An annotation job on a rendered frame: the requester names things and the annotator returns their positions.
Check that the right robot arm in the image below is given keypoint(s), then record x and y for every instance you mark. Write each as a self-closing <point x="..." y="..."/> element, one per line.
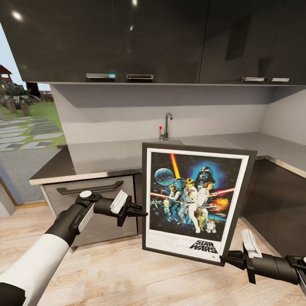
<point x="290" y="269"/>

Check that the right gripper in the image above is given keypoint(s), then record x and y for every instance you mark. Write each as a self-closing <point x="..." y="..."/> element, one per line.
<point x="265" y="266"/>

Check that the dishwasher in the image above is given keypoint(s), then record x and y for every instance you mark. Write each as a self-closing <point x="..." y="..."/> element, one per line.
<point x="100" y="227"/>

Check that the poster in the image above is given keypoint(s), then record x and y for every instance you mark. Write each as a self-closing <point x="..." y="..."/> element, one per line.
<point x="193" y="196"/>

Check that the fixed window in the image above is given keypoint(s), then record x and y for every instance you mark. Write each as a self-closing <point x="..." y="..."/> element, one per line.
<point x="31" y="133"/>

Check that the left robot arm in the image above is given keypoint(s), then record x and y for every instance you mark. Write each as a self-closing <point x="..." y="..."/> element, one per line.
<point x="24" y="283"/>

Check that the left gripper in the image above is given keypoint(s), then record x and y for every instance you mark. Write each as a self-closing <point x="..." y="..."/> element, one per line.
<point x="130" y="209"/>

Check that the drop in sink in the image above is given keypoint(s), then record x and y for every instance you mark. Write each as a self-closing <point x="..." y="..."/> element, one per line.
<point x="209" y="141"/>

